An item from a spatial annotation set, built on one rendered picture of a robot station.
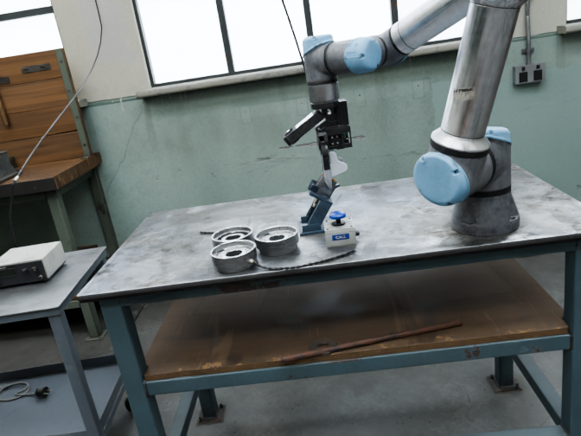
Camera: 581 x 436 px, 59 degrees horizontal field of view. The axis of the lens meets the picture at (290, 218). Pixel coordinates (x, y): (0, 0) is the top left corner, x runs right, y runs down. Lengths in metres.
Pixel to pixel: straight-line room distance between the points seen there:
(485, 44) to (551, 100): 2.08
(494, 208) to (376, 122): 1.69
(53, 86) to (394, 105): 1.76
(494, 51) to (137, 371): 1.05
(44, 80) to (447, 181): 2.32
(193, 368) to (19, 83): 2.04
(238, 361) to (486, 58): 0.87
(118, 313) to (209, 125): 1.72
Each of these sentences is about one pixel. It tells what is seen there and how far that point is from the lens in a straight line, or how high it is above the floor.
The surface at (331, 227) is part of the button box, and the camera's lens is 1.22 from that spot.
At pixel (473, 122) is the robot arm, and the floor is 1.08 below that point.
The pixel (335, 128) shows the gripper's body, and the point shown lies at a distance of 1.27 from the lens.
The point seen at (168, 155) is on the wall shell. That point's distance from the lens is 2.93.
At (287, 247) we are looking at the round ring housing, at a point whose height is 0.82.
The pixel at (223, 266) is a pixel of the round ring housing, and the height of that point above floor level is 0.82.
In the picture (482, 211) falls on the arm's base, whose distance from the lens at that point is 1.21.
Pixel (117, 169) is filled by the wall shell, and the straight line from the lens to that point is 3.03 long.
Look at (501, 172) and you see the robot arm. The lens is 1.20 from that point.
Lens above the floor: 1.26
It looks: 19 degrees down
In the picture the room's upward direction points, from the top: 9 degrees counter-clockwise
